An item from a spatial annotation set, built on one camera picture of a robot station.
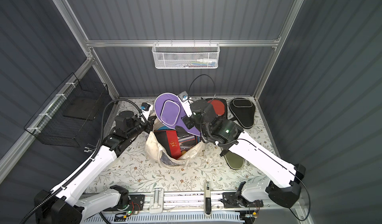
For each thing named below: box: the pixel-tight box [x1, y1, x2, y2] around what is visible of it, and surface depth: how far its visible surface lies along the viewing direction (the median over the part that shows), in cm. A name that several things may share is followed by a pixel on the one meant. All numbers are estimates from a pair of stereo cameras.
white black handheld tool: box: [203, 181, 212, 218], surface depth 73 cm
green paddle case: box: [224, 151, 246, 170], surface depth 87 cm
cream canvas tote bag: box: [145, 130, 206, 169], surface depth 71 cm
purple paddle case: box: [153, 92, 201, 136], surface depth 67 cm
